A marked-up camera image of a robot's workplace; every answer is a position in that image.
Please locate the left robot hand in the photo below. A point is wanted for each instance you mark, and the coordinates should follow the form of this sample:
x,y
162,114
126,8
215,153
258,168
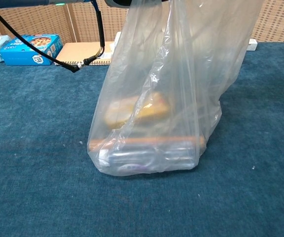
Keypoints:
x,y
122,2

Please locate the clear plastic bag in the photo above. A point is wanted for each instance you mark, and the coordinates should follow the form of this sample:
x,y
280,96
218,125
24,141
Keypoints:
x,y
181,74

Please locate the long white wrapped package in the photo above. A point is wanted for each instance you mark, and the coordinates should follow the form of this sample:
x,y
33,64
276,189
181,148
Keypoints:
x,y
118,40

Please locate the orange spiral notebook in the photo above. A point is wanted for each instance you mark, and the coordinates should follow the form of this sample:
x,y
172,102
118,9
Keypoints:
x,y
80,51

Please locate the woven folding screen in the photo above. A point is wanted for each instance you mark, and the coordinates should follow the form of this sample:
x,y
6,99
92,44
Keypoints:
x,y
33,22

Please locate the blue cookie box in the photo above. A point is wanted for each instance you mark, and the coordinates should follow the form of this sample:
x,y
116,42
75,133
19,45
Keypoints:
x,y
21,53

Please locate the yellow snack packet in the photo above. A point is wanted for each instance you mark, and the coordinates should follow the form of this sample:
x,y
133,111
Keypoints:
x,y
154,111

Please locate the small white box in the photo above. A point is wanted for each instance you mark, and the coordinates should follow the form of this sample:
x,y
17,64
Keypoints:
x,y
253,45

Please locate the brown sausage stick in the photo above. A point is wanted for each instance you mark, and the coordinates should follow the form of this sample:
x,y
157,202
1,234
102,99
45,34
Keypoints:
x,y
144,142

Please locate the clear water bottle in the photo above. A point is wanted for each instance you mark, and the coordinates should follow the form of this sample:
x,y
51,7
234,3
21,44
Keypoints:
x,y
144,160

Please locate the blue table mat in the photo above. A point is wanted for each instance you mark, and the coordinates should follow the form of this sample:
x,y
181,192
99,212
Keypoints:
x,y
33,160

